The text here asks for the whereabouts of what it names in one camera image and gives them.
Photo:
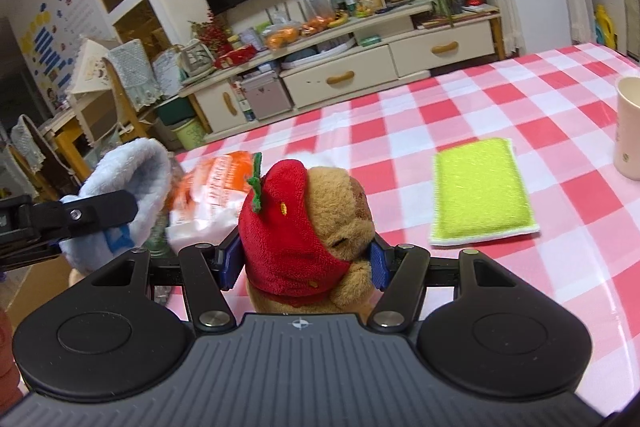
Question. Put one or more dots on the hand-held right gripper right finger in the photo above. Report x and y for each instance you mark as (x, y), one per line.
(380, 264)

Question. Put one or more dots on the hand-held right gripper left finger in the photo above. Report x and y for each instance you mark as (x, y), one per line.
(232, 257)

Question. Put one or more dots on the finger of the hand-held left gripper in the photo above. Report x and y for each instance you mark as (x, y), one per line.
(95, 211)

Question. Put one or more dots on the light blue fleece cloth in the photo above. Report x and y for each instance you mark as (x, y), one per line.
(135, 177)

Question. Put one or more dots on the brown plush toy red hood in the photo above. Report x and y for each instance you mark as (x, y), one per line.
(310, 227)

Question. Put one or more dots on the orange white tissue packet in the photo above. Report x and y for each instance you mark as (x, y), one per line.
(210, 197)

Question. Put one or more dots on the green sponge pad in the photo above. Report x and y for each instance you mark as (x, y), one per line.
(480, 192)

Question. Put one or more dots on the green waste bin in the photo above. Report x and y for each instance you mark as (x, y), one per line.
(190, 132)

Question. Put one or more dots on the wooden chair with lace cover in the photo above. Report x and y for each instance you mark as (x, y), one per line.
(115, 72)

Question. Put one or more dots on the small white box appliance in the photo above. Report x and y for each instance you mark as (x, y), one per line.
(265, 94)

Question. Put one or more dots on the red white checked tablecloth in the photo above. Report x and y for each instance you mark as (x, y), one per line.
(450, 107)

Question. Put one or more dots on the cream television cabinet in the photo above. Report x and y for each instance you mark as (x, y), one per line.
(350, 72)

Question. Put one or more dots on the red gift box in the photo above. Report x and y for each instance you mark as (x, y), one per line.
(235, 56)

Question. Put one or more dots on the red berry branches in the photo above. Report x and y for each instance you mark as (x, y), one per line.
(212, 32)

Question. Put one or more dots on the small bag of oranges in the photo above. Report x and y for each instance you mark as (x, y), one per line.
(282, 37)

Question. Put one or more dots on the yellow bananas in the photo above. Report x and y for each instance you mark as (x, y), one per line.
(340, 19)

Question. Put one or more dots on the clear plastic bag of oranges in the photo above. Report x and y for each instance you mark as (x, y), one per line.
(315, 2)

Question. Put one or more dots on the white paper cup green print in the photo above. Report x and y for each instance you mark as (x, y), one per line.
(629, 127)

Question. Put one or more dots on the yellow detergent bottle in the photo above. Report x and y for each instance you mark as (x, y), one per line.
(605, 27)

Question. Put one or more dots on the wall poster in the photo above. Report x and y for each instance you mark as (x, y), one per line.
(55, 52)

